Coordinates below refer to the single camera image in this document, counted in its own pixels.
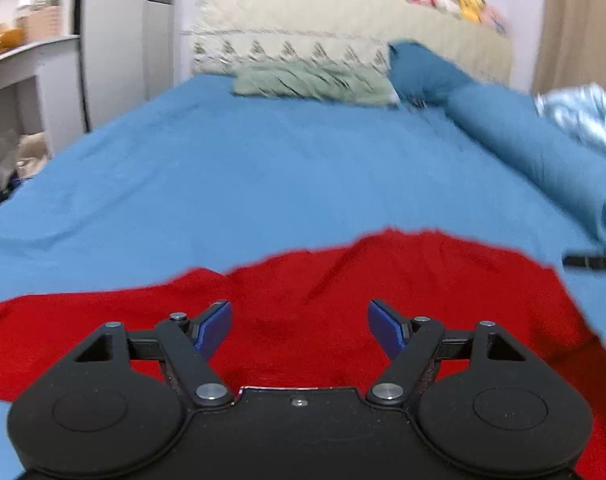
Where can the dark blue pillow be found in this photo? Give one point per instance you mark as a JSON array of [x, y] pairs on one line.
[[419, 75]]

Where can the woven pink basket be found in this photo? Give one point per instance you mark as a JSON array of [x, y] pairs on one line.
[[42, 24]]

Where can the beige bag on floor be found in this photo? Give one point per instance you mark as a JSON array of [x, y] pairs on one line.
[[24, 155]]

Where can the white desk shelf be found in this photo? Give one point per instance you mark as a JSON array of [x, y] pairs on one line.
[[51, 67]]

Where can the blue bed sheet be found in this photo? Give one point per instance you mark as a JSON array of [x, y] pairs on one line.
[[200, 177]]

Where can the green pillow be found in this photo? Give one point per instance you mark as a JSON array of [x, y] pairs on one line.
[[359, 86]]

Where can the red knit sweater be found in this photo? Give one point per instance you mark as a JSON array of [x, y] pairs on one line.
[[299, 319]]

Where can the beige curtain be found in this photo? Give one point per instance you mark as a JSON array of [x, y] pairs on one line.
[[572, 48]]

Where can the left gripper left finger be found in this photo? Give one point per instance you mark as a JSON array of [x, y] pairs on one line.
[[119, 402]]

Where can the grey white wardrobe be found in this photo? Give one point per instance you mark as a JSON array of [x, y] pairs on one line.
[[126, 54]]

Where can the yellow plush toy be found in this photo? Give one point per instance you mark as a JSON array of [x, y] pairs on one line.
[[472, 10]]

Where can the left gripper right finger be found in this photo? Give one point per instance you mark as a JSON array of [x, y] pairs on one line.
[[478, 401]]

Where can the light blue blanket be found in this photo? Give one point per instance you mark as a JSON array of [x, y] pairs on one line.
[[579, 112]]

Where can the blue rolled duvet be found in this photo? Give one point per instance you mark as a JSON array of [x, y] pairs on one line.
[[506, 123]]

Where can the cream quilted headboard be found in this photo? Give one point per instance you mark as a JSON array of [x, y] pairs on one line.
[[230, 33]]

